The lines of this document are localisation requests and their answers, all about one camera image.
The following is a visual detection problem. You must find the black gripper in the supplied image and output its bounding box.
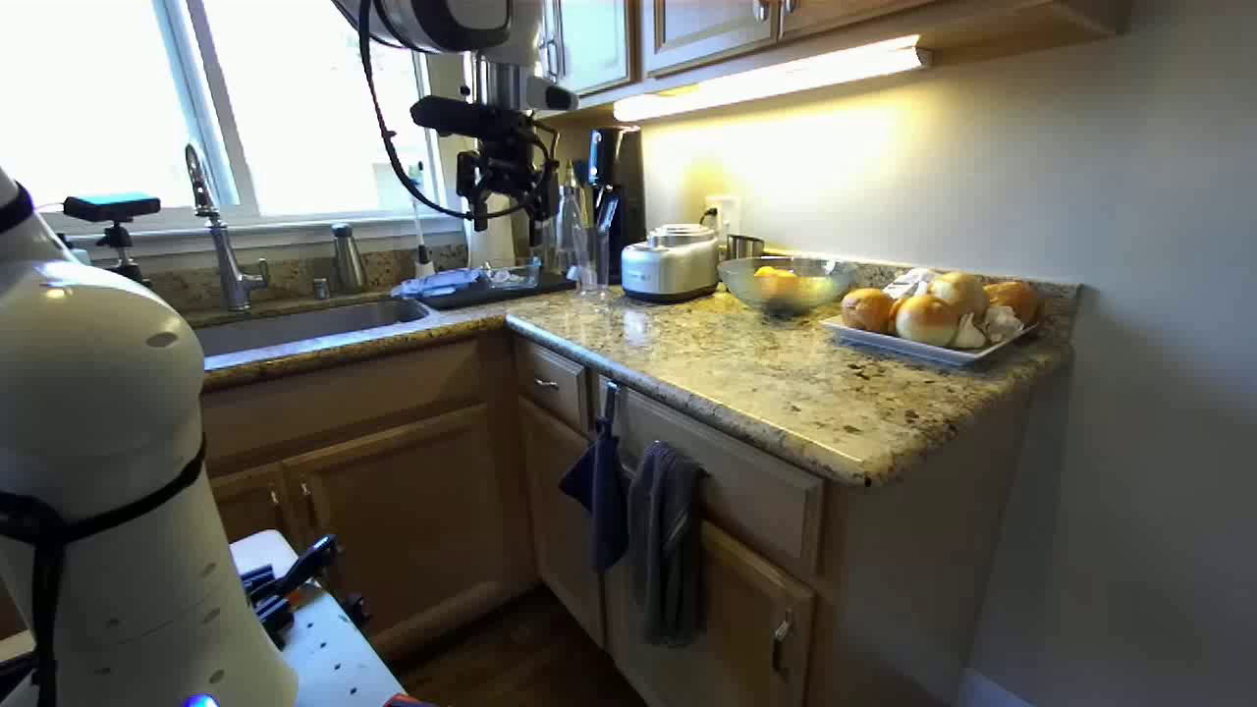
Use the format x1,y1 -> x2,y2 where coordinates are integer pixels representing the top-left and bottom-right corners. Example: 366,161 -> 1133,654
452,119 -> 566,234

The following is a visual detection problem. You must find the navy blue cloth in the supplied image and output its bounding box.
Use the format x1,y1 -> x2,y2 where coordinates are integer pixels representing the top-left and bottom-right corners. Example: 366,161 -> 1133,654
559,413 -> 631,577

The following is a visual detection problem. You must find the wooden cabinet door behind cloths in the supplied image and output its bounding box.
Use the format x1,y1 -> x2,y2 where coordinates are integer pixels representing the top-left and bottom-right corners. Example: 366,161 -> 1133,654
602,517 -> 816,707

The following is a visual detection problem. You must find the white paper towel roll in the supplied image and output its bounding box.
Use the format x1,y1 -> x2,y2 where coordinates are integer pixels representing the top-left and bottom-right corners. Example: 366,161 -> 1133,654
464,212 -> 522,275

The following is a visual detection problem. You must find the black ribbed drying mat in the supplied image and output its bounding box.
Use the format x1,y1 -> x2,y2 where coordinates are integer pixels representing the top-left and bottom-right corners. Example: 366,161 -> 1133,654
411,263 -> 581,313

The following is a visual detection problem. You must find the clear bottle with silver cap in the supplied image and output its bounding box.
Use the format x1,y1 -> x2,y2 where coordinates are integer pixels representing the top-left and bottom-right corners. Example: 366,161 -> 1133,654
566,180 -> 620,298

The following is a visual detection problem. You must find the blue plastic container lid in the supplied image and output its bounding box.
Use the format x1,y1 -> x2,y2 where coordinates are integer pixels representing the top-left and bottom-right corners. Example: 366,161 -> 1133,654
387,263 -> 531,309

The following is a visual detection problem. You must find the black soda maker machine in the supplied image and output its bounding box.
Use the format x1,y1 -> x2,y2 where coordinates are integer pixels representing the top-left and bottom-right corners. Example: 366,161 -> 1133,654
602,120 -> 651,288

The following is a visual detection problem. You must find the silver round kitchen appliance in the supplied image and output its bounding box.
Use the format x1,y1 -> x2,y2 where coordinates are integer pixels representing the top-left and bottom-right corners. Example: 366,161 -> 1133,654
615,221 -> 726,306

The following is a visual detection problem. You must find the chrome soap dispenser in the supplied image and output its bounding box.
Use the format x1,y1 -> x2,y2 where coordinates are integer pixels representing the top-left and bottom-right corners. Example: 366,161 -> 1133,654
322,221 -> 371,298

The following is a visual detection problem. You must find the glass-front upper cabinet door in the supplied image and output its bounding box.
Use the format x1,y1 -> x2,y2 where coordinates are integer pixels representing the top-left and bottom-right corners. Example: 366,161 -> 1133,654
538,0 -> 642,100

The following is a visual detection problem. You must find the stainless steel sink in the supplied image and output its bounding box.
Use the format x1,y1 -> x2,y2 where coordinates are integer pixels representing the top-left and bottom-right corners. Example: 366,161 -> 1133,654
189,293 -> 437,362

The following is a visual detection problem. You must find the wooden upper cabinet door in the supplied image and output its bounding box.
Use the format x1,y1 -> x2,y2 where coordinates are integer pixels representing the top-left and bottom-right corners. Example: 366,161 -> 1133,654
634,0 -> 794,77

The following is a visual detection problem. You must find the yellow fruit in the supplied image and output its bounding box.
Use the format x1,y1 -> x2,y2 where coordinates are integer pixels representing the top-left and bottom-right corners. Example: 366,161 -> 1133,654
748,263 -> 805,309

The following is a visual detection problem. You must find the clear glass fruit bowl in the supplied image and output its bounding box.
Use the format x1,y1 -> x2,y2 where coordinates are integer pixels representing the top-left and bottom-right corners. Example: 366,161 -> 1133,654
713,250 -> 861,322

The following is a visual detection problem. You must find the under-cabinet light strip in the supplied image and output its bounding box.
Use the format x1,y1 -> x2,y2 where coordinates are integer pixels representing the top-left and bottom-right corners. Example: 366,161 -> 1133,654
607,32 -> 934,129

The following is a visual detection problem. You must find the chrome kitchen faucet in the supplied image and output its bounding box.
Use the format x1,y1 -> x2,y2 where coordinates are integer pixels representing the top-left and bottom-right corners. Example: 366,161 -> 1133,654
180,141 -> 272,313

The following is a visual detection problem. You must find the narrow wooden cabinet door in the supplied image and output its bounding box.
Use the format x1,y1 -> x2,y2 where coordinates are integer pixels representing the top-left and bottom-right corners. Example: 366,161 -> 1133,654
515,388 -> 611,649

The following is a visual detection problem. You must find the wide wooden sink cabinet door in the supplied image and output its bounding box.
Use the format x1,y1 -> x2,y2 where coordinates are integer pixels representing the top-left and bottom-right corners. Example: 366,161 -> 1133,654
277,400 -> 522,649

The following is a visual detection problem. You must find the wooden drawer with hooks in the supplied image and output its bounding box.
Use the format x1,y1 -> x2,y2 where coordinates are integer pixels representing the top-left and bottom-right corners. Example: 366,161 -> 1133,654
611,382 -> 828,580

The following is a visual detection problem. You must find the grey cloth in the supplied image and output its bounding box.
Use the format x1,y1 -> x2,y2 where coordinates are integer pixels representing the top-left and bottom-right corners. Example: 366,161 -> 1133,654
624,441 -> 709,650

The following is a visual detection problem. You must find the white rectangular tray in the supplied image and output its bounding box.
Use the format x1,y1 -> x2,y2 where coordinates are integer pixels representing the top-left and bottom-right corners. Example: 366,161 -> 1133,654
822,309 -> 1042,373

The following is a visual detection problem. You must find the pale bread roll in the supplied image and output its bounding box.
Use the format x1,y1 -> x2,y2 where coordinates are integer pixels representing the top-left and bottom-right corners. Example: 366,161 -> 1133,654
892,290 -> 970,348

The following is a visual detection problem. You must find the black clamp tool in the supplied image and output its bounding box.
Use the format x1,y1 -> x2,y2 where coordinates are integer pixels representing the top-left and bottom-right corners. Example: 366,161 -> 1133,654
239,531 -> 344,649

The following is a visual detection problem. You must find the white perforated robot table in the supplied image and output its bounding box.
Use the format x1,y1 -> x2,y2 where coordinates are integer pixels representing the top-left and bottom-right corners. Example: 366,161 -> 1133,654
223,526 -> 411,707

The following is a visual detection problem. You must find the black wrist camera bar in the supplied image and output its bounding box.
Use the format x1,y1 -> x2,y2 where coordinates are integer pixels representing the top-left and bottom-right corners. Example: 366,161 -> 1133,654
409,90 -> 532,137

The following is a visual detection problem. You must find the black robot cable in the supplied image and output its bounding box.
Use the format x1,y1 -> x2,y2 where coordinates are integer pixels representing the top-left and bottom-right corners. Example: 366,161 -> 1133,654
354,0 -> 479,225

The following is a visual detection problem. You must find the wooden drawer with metal handle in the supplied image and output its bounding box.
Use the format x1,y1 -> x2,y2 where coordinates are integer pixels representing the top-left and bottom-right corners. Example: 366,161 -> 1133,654
509,332 -> 594,437

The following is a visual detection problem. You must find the white wall outlet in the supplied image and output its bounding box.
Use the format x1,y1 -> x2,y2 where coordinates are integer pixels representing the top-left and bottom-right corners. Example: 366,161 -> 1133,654
703,193 -> 744,242

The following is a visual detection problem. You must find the white window frame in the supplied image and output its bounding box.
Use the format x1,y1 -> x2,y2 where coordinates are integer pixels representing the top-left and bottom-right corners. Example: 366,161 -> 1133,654
0,0 -> 464,242

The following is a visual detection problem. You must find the black strap on arm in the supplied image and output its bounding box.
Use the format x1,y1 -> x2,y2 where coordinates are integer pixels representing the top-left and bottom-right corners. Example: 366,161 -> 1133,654
0,442 -> 213,707

